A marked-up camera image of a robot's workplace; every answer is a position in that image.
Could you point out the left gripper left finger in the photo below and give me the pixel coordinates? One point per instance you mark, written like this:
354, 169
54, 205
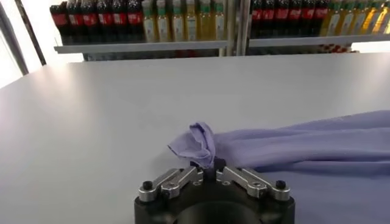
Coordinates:
173, 184

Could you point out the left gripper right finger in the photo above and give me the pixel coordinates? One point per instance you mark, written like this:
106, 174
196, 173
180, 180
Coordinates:
250, 185

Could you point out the purple printed T-shirt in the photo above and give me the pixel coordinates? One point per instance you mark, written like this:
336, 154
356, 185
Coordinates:
304, 146

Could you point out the grey metal shelf rack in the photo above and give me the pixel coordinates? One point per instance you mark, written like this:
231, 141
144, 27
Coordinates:
137, 47
304, 41

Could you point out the yellow juice bottle white cap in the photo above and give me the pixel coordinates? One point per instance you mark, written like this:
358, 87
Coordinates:
387, 21
192, 25
149, 25
347, 20
370, 19
381, 19
178, 25
163, 25
334, 21
359, 20
219, 24
205, 24

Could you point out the cola bottle red cap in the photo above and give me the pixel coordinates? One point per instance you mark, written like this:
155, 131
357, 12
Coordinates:
105, 20
76, 21
268, 17
281, 17
320, 16
308, 16
120, 20
59, 24
135, 20
295, 16
257, 18
90, 21

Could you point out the thin black slanted pole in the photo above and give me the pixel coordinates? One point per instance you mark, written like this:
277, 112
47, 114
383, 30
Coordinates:
30, 30

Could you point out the grey slanted frame beam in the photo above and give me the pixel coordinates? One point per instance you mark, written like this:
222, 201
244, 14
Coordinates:
13, 39

